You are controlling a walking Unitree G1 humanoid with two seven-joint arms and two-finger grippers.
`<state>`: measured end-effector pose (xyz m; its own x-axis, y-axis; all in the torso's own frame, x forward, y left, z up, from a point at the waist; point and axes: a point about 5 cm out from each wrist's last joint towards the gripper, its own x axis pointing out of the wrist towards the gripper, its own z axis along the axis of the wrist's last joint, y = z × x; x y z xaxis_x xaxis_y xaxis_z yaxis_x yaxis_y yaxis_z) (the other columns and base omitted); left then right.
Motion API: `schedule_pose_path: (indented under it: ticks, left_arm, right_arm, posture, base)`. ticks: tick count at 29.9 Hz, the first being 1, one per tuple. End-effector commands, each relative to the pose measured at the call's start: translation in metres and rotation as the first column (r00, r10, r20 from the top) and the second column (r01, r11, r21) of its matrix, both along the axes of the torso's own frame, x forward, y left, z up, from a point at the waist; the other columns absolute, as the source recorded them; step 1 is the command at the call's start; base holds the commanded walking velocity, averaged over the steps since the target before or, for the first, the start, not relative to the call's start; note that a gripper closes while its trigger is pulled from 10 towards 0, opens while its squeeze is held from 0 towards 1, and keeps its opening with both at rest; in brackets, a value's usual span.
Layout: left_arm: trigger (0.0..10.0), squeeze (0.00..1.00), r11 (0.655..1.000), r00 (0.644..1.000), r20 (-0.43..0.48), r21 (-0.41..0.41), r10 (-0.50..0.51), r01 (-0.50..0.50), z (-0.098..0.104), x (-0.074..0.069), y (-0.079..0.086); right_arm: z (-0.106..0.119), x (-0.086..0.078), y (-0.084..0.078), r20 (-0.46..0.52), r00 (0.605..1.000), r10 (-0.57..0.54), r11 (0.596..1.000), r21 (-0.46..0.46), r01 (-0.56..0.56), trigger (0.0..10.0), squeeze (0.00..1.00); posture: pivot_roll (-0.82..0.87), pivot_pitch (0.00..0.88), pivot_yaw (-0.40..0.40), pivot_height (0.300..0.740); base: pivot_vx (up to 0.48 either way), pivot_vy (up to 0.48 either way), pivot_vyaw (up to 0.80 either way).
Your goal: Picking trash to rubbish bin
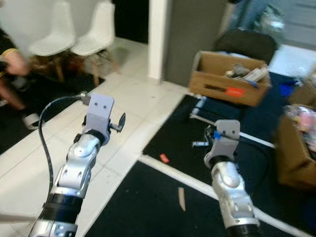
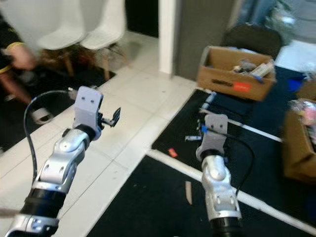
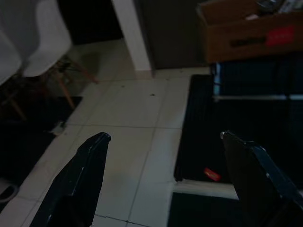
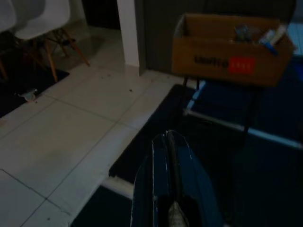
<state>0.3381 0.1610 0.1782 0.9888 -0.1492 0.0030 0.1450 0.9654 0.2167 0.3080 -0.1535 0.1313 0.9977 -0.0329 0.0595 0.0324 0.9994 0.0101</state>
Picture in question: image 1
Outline plain brown cardboard box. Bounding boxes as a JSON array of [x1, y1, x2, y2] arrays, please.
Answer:
[[275, 113, 316, 191]]

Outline cardboard box with red label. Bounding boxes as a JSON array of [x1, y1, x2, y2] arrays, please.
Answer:
[[189, 50, 272, 107]]

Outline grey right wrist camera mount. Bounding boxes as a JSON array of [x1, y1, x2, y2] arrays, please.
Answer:
[[204, 120, 241, 169]]

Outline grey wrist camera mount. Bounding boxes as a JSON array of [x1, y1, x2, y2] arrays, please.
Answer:
[[81, 94, 115, 135], [204, 120, 241, 169]]

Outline person in black shirt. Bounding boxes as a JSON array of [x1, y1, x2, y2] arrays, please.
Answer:
[[0, 29, 41, 130]]

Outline blue plastic object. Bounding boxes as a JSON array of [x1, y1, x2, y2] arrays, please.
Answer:
[[278, 82, 296, 97]]

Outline clear crumpled plastic bag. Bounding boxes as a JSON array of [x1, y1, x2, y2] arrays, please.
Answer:
[[254, 5, 286, 38]]

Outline black carpet under chairs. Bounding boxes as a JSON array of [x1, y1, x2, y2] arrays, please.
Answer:
[[0, 69, 105, 155]]

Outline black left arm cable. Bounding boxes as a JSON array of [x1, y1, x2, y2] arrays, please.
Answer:
[[38, 93, 90, 194]]

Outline black floor mat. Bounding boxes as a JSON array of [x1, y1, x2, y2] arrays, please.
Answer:
[[85, 160, 316, 237], [142, 72, 316, 218]]

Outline brown wooden stick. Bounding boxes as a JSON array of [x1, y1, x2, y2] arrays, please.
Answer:
[[178, 187, 187, 212]]

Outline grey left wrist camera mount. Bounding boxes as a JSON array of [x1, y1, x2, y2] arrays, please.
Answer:
[[81, 94, 115, 135]]

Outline white chair with wooden legs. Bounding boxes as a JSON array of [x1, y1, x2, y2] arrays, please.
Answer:
[[71, 0, 120, 76], [27, 0, 78, 83]]

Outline pink packaged trash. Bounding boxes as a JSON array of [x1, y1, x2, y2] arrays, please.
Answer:
[[286, 105, 316, 149]]

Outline black round chair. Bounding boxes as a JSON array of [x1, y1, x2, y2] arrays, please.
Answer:
[[213, 30, 278, 65]]

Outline clear plastic bottle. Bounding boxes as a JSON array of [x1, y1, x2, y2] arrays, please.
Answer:
[[194, 96, 207, 117]]

